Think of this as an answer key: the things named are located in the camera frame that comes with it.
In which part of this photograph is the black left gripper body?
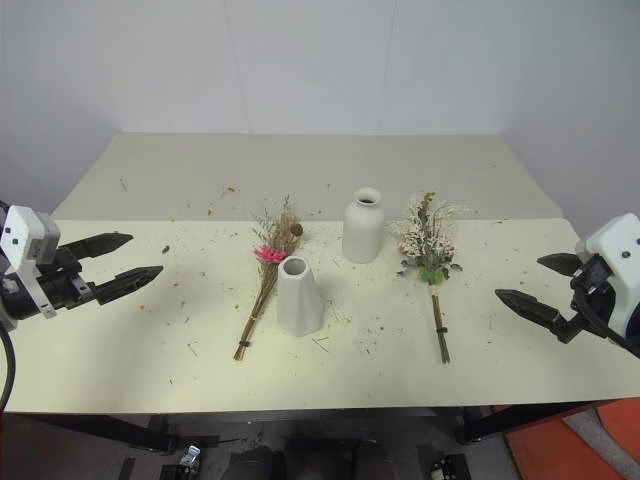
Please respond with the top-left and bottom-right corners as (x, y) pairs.
(35, 247), (97, 312)

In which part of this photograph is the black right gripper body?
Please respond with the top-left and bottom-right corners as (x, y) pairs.
(570, 256), (617, 335)

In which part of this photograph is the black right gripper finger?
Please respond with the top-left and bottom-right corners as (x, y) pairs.
(494, 288), (585, 345)
(536, 252), (582, 277)

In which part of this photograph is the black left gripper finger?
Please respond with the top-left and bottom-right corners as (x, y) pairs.
(59, 232), (134, 261)
(93, 265), (165, 307)

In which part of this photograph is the dried bouquet with white flowers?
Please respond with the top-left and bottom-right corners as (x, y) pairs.
(386, 190), (477, 365)

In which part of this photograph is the white tapered ceramic vase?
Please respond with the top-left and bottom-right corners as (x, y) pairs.
(276, 255), (325, 338)

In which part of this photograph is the white bottle-shaped ceramic vase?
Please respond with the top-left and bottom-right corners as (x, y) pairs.
(341, 187), (386, 265)

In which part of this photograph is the black table leg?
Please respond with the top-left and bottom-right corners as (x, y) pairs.
(455, 399), (604, 446)

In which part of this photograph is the dried bouquet with pink flower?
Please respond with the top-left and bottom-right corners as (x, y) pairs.
(232, 195), (306, 363)

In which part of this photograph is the orange floor mat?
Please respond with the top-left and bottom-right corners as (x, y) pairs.
(503, 398), (640, 480)

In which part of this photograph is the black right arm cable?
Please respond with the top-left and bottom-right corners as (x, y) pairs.
(573, 284), (640, 360)

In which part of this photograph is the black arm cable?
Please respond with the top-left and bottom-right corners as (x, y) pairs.
(573, 284), (640, 360)
(0, 322), (17, 412)

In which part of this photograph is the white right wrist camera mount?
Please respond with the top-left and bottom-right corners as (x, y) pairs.
(574, 213), (640, 346)

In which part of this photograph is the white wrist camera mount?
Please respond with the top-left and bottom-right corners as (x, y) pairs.
(574, 213), (640, 346)
(0, 204), (62, 320)

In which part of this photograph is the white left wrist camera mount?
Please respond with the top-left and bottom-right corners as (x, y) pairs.
(0, 204), (62, 320)

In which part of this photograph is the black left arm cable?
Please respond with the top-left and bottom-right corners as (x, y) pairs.
(0, 322), (17, 412)

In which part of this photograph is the metal caster bracket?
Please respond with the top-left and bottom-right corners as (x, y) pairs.
(178, 443), (202, 470)

